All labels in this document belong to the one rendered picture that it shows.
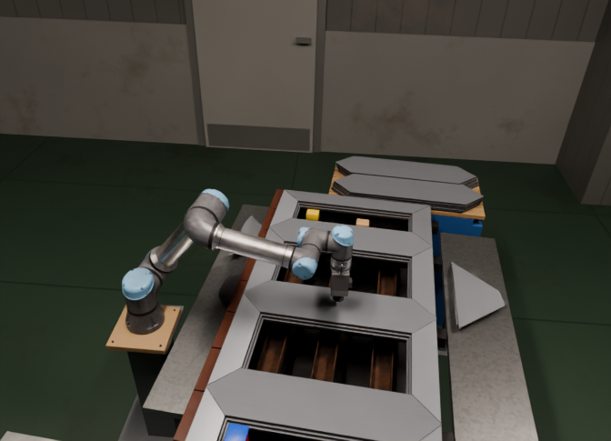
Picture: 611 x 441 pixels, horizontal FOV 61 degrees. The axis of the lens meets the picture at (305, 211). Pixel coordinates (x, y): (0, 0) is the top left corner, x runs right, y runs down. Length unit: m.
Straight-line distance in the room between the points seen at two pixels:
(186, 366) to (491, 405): 1.09
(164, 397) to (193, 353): 0.21
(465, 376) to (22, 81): 4.58
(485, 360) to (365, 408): 0.56
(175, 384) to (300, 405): 0.52
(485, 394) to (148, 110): 3.93
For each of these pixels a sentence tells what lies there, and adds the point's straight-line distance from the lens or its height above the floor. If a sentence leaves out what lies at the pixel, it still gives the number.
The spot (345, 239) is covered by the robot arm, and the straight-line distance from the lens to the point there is 1.77.
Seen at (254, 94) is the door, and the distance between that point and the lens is 4.68.
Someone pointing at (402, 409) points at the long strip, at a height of 0.85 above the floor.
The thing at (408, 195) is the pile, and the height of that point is 0.85.
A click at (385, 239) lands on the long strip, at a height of 0.85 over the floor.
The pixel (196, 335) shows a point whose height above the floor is 0.68.
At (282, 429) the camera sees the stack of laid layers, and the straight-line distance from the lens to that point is 1.69.
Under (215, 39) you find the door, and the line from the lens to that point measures 4.59.
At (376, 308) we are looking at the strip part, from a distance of 2.02.
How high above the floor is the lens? 2.25
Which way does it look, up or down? 34 degrees down
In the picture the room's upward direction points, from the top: 1 degrees clockwise
